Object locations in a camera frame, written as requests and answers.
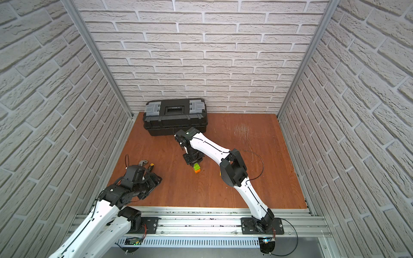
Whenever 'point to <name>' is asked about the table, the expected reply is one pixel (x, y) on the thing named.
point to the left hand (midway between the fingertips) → (160, 179)
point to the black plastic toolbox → (166, 117)
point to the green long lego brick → (197, 166)
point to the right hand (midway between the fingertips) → (197, 163)
